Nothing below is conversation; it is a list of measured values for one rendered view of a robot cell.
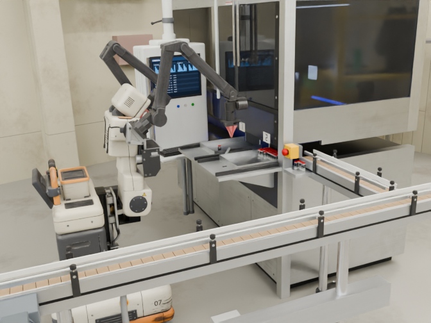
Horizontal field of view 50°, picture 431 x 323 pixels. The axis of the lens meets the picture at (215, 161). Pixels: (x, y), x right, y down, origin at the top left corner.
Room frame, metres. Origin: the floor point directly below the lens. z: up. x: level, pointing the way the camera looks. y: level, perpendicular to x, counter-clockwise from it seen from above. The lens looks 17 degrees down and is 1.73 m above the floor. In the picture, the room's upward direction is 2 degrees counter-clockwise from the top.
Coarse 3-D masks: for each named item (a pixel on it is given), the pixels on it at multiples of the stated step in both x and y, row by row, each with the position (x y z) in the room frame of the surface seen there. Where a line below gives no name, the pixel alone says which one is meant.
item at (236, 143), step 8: (200, 144) 3.03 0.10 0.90; (208, 144) 3.06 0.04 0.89; (216, 144) 3.09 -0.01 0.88; (224, 144) 3.08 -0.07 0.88; (232, 144) 3.08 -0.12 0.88; (240, 144) 3.07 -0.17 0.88; (248, 144) 3.06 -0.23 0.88; (208, 152) 2.89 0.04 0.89; (216, 152) 2.81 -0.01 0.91; (224, 152) 2.83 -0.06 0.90
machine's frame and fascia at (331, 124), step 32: (192, 0) 3.82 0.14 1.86; (224, 0) 3.24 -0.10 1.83; (256, 0) 2.83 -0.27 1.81; (416, 32) 2.88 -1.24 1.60; (416, 64) 2.88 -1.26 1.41; (416, 96) 2.89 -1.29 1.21; (320, 128) 2.62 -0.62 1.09; (352, 128) 2.71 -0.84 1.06; (384, 128) 2.80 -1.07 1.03; (416, 128) 2.90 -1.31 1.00
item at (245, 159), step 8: (240, 152) 2.78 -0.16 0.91; (248, 152) 2.80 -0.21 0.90; (256, 152) 2.82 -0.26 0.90; (224, 160) 2.65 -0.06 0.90; (232, 160) 2.71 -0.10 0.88; (240, 160) 2.70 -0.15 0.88; (248, 160) 2.69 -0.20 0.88; (256, 160) 2.69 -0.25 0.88; (264, 160) 2.68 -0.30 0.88; (272, 160) 2.58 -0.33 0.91; (232, 168) 2.55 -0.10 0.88; (240, 168) 2.49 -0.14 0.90
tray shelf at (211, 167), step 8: (184, 152) 2.93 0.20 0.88; (192, 152) 2.93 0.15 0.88; (200, 152) 2.92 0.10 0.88; (192, 160) 2.77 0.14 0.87; (216, 160) 2.72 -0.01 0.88; (208, 168) 2.58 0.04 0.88; (216, 168) 2.57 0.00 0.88; (224, 168) 2.57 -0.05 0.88; (272, 168) 2.54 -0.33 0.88; (280, 168) 2.54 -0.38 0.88; (224, 176) 2.42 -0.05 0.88; (232, 176) 2.42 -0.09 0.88; (240, 176) 2.44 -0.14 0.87; (248, 176) 2.46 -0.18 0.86
